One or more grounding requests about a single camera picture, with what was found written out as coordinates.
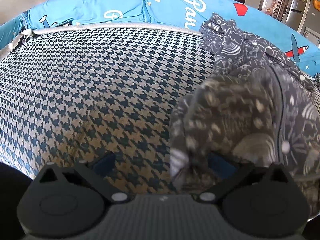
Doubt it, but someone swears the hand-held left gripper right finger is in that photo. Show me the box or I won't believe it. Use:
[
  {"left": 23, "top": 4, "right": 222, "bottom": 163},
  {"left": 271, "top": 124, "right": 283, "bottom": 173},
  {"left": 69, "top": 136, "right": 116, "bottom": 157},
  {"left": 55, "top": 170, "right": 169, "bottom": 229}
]
[{"left": 196, "top": 154, "right": 288, "bottom": 204}]

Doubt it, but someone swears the silver refrigerator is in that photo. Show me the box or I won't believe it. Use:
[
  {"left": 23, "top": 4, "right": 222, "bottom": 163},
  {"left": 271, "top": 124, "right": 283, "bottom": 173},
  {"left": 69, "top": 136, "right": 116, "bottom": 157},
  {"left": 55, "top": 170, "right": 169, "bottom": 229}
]
[{"left": 285, "top": 0, "right": 319, "bottom": 32}]

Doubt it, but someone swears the blue printed sofa cover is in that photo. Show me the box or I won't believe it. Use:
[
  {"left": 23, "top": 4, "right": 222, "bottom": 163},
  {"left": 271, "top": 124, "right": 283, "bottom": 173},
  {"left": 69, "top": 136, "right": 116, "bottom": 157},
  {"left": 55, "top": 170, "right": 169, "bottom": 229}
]
[{"left": 0, "top": 0, "right": 320, "bottom": 79}]

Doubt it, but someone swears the houndstooth sofa seat cushion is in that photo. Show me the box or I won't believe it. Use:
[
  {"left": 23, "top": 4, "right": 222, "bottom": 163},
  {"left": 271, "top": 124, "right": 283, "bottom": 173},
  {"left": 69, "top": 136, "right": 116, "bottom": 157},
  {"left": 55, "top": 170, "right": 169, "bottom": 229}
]
[{"left": 0, "top": 22, "right": 218, "bottom": 195}]

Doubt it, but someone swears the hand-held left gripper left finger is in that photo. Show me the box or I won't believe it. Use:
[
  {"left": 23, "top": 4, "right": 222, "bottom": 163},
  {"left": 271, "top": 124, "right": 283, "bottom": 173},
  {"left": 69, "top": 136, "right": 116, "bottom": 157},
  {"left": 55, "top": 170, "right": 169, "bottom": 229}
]
[{"left": 37, "top": 152, "right": 130, "bottom": 204}]

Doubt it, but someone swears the grey doodle-print fleece jacket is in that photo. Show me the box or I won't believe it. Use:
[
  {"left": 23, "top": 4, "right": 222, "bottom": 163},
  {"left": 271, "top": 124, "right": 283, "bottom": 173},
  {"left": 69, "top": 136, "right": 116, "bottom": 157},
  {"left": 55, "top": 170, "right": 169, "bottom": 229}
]
[{"left": 169, "top": 12, "right": 320, "bottom": 218}]

